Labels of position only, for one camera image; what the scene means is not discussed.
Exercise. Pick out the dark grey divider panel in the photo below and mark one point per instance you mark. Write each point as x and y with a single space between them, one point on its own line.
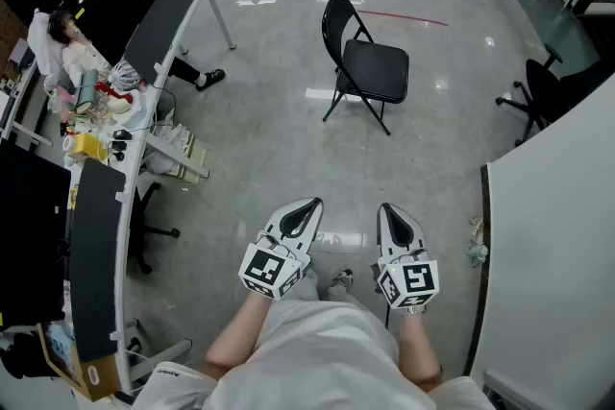
96 254
163 19

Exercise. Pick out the white plastic bag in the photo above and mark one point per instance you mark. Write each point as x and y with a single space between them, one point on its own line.
165 144

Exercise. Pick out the yellow bottle on desk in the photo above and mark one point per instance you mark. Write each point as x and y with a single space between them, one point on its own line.
89 146

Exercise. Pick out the brown cardboard box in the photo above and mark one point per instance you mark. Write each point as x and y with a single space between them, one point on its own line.
96 379

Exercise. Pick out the white long desk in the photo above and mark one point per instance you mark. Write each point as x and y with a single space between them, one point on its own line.
144 103

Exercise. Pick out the white desk fan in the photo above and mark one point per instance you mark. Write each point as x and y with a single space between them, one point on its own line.
124 74

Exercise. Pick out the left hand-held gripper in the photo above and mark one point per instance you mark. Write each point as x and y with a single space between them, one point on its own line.
266 266

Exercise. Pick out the person's light grey trousers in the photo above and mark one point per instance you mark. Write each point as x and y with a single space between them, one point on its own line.
307 285

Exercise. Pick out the person's right shoe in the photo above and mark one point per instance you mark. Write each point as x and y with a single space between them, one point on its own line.
342 278

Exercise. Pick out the black monitor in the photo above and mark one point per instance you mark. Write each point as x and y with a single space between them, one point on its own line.
120 0
29 230

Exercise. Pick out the person's right forearm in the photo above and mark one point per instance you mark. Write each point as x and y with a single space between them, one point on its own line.
418 350

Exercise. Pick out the silver wristwatch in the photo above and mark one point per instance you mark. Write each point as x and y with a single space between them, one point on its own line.
413 310

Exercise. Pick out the pale crumpled floor object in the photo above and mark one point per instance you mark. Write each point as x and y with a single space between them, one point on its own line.
478 245

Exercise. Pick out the black folding chair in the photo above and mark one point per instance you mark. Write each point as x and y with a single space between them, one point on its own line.
375 69

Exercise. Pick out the person's left forearm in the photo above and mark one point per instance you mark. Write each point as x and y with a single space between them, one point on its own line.
235 336

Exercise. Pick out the pale green pouch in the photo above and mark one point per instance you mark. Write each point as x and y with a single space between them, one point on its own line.
87 91

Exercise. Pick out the black office chair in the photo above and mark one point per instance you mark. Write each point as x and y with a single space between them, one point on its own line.
543 86
144 230

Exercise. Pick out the striped paper bag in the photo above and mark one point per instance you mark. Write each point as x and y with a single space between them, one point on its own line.
189 156

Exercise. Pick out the person's white shirt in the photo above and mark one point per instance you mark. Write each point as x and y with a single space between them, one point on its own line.
312 360

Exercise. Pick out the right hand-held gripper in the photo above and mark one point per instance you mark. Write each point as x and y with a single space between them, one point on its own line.
415 278

